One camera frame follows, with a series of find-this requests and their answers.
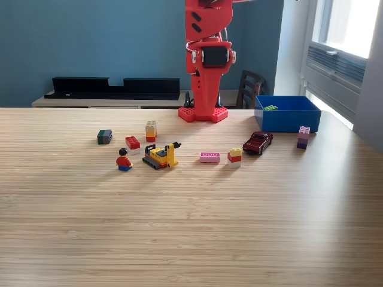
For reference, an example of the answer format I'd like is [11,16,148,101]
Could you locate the dark red toy car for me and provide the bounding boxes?
[242,131,273,155]

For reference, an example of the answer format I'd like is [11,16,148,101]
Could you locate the pink purple brick stack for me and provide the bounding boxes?
[296,126,311,149]

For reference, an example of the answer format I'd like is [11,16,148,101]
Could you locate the blue plastic bin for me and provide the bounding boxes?
[254,95,322,133]

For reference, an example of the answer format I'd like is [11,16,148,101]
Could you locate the dark wooden chair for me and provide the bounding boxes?
[235,69,266,110]

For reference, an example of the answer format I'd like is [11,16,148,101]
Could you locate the tan yellow red brick stack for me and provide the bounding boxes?
[145,120,157,142]

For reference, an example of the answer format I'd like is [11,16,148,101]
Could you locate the pink flat brick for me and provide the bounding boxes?
[199,152,221,164]

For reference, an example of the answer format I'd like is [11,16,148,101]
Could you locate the yellow red white brick stack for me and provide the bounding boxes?
[227,147,242,169]

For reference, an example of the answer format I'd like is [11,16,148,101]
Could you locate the yellow toy digger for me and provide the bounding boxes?
[142,142,183,171]

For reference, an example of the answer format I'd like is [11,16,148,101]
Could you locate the grey window vent unit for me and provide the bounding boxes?
[302,41,367,120]

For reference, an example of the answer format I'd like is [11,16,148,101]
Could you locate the window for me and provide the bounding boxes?
[311,0,381,59]

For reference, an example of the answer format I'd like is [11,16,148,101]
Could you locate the dark green grey brick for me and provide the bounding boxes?
[96,129,113,145]

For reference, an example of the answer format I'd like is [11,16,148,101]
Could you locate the toy figure red shirt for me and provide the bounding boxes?
[115,148,134,172]

